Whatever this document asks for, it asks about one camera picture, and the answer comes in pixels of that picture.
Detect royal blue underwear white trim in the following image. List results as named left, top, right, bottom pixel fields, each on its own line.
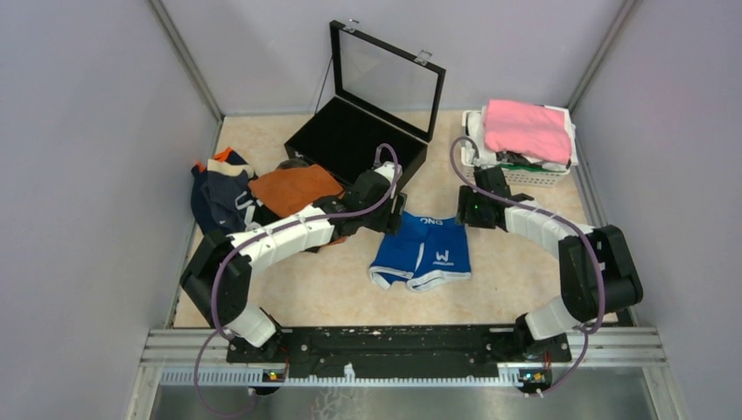
left=367, top=212, right=472, bottom=292

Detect orange underwear cream waistband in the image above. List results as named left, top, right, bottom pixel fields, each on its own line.
left=248, top=164, right=344, bottom=218

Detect olive grey underwear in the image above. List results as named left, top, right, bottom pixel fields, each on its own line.
left=276, top=158, right=310, bottom=171

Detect black display case glass lid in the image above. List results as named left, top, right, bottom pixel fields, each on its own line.
left=284, top=20, right=446, bottom=188

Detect black underwear white trim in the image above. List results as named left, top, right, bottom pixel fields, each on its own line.
left=232, top=192, right=282, bottom=232

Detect dark blue underwear cream waistband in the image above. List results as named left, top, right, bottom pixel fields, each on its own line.
left=204, top=159, right=259, bottom=234

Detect navy underwear orange waistband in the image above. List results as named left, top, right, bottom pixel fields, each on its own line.
left=190, top=162, right=246, bottom=235

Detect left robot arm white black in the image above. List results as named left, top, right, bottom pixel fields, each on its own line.
left=179, top=162, right=406, bottom=362

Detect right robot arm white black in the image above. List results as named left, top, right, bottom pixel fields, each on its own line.
left=456, top=167, right=644, bottom=361

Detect white cloths in basket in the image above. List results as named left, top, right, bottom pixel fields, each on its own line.
left=465, top=100, right=578, bottom=172

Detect white plastic basket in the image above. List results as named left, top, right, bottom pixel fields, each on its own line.
left=460, top=106, right=579, bottom=187

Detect pink folded cloth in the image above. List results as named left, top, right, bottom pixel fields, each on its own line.
left=483, top=99, right=572, bottom=165

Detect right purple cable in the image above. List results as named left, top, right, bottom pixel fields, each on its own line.
left=449, top=136, right=607, bottom=398

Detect purple cable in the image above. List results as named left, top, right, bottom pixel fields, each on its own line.
left=449, top=136, right=607, bottom=398
left=192, top=142, right=401, bottom=418

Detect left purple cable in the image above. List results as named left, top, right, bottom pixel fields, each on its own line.
left=192, top=142, right=401, bottom=418

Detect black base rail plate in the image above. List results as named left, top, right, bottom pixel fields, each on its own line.
left=227, top=325, right=572, bottom=379

